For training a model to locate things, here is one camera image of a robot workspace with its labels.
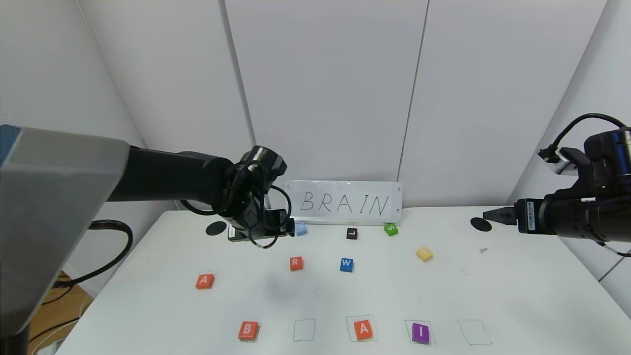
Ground thick black floor cable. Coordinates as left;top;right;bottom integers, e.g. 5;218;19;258
52;219;134;291

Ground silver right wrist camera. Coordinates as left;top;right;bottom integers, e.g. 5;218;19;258
538;147;585;176

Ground orange letter B block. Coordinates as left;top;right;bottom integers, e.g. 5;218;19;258
238;321;260;342

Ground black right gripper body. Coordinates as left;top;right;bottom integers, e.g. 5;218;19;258
517;198;590;240

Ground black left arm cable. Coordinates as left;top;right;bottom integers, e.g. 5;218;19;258
179;160;292;249

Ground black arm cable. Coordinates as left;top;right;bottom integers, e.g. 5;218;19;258
548;113;629;153
179;160;292;249

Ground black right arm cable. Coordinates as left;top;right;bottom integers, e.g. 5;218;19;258
548;113;629;153

